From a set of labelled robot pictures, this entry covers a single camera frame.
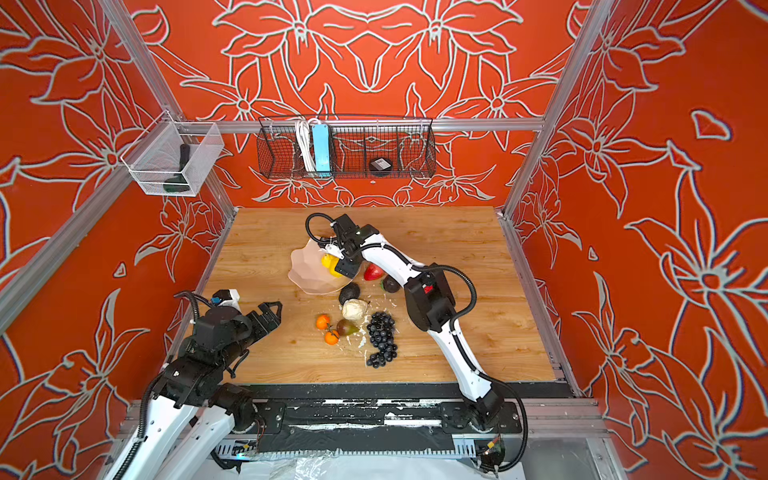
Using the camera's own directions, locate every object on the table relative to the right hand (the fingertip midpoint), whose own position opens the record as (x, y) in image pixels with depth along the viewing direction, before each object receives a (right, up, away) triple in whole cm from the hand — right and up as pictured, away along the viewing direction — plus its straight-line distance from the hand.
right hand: (350, 255), depth 98 cm
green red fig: (0, -20, -14) cm, 24 cm away
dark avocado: (0, -11, -6) cm, 13 cm away
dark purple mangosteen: (+13, -9, -6) cm, 17 cm away
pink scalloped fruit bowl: (-15, -6, +1) cm, 16 cm away
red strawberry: (+7, -6, -1) cm, 9 cm away
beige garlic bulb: (+2, -16, -11) cm, 19 cm away
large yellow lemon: (-7, -2, 0) cm, 7 cm away
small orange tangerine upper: (-7, -19, -11) cm, 23 cm away
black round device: (+10, +29, -3) cm, 31 cm away
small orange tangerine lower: (-4, -24, -14) cm, 28 cm away
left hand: (-18, -13, -23) cm, 32 cm away
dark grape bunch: (+10, -21, -15) cm, 28 cm away
